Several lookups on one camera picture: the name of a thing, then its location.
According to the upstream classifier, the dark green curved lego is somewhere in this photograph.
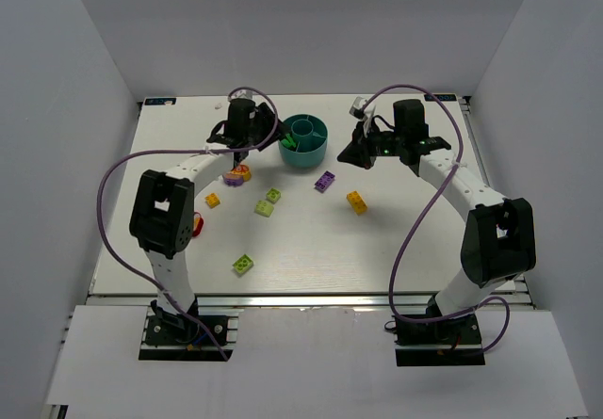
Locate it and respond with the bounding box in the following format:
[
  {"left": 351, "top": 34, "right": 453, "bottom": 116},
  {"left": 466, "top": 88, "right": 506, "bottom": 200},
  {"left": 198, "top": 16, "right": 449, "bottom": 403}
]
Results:
[{"left": 281, "top": 133, "right": 298, "bottom": 151}]

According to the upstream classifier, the yellow butterfly curved lego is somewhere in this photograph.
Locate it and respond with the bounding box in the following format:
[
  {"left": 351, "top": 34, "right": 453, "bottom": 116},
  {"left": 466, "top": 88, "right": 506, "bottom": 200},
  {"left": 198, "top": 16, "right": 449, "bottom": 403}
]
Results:
[{"left": 231, "top": 164, "right": 252, "bottom": 182}]

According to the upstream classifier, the yellow long lego brick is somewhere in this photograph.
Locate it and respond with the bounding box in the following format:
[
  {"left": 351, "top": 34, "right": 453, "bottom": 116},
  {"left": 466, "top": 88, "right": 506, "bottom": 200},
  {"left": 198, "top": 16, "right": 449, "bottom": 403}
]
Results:
[{"left": 346, "top": 191, "right": 367, "bottom": 216}]

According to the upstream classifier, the purple butterfly curved lego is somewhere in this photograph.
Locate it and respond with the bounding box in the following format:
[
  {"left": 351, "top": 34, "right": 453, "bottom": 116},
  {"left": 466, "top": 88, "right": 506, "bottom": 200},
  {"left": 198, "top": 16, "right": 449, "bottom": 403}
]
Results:
[{"left": 222, "top": 172, "right": 244, "bottom": 187}]

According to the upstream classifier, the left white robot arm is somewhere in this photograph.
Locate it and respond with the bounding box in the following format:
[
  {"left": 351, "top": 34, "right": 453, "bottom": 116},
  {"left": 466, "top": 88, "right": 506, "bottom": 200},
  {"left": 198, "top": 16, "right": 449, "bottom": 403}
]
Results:
[{"left": 129, "top": 99, "right": 291, "bottom": 316}]

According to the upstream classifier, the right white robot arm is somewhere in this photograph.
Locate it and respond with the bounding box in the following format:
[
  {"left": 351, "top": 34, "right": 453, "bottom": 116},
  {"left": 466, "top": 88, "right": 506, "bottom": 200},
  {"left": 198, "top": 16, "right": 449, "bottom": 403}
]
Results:
[{"left": 337, "top": 97, "right": 536, "bottom": 320}]

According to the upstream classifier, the purple flat lego plate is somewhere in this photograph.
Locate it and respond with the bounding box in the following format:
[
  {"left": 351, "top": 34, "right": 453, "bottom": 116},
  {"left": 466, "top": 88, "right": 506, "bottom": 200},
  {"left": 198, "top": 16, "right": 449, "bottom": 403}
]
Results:
[{"left": 314, "top": 170, "right": 335, "bottom": 193}]

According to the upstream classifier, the teal round divided container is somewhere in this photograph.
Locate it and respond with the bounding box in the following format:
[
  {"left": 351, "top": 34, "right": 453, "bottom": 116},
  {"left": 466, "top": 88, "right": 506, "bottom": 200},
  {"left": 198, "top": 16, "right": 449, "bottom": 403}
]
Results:
[{"left": 279, "top": 114, "right": 328, "bottom": 169}]

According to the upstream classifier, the lime lego brick upside down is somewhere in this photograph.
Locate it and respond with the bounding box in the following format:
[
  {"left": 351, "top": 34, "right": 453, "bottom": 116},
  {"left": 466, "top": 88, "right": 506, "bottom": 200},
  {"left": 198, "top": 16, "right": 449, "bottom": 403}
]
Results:
[{"left": 266, "top": 188, "right": 281, "bottom": 203}]

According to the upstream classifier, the dark corner label sticker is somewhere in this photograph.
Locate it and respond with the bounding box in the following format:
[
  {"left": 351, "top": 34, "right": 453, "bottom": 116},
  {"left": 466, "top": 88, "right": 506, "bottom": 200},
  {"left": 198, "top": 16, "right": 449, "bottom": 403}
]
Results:
[{"left": 424, "top": 94, "right": 458, "bottom": 102}]

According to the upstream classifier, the lime lego brick studs up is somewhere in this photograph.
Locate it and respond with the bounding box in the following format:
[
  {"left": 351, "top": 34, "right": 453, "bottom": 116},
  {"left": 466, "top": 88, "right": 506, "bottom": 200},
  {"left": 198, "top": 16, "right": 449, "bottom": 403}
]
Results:
[{"left": 254, "top": 200, "right": 274, "bottom": 218}]

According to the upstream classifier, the left corner label sticker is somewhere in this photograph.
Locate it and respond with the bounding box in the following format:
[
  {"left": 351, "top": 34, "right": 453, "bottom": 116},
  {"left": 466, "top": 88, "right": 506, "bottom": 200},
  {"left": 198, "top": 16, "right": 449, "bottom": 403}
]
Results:
[{"left": 143, "top": 97, "right": 176, "bottom": 106}]

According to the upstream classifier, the red curved lego brick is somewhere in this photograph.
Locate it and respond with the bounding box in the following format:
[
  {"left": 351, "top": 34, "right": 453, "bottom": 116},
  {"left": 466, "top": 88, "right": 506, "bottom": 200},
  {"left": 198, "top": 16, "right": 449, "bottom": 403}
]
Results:
[{"left": 192, "top": 212, "right": 204, "bottom": 237}]

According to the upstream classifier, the lime lego brick near front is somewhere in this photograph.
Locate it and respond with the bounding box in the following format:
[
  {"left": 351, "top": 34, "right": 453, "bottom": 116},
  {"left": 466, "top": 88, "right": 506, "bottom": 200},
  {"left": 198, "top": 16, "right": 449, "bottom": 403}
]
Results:
[{"left": 232, "top": 254, "right": 254, "bottom": 276}]

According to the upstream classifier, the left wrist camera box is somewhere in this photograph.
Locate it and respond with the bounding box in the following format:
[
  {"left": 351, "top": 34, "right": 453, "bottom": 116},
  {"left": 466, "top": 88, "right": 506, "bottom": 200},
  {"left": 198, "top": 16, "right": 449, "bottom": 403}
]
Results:
[{"left": 228, "top": 89, "right": 253, "bottom": 102}]

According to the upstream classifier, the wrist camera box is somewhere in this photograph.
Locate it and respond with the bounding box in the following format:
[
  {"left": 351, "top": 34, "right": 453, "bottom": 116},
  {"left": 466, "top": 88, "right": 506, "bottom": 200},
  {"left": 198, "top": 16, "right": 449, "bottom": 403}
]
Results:
[
  {"left": 350, "top": 96, "right": 375, "bottom": 121},
  {"left": 228, "top": 89, "right": 253, "bottom": 102}
]

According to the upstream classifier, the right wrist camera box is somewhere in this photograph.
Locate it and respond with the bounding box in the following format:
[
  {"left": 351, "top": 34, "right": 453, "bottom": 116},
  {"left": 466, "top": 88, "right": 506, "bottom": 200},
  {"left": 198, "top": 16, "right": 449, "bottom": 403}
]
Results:
[{"left": 350, "top": 96, "right": 375, "bottom": 121}]

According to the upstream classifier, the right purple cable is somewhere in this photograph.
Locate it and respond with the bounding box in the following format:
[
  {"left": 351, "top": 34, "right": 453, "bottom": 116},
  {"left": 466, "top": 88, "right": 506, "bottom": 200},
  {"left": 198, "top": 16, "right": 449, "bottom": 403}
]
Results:
[{"left": 362, "top": 83, "right": 511, "bottom": 357}]

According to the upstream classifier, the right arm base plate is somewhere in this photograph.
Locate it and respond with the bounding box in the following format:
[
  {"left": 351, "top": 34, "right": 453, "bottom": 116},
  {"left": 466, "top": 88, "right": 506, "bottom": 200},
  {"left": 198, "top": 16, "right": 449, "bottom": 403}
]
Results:
[{"left": 391, "top": 314, "right": 485, "bottom": 367}]

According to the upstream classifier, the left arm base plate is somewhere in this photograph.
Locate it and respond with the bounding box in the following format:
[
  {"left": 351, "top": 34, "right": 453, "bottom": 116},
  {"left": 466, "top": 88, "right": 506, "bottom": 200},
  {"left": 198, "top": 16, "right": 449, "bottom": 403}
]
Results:
[{"left": 138, "top": 307, "right": 238, "bottom": 363}]

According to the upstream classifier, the aluminium table rail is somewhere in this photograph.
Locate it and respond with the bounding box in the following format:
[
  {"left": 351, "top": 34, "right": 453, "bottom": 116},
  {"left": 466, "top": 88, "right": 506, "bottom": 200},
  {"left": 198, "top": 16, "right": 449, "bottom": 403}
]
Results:
[{"left": 86, "top": 291, "right": 534, "bottom": 309}]

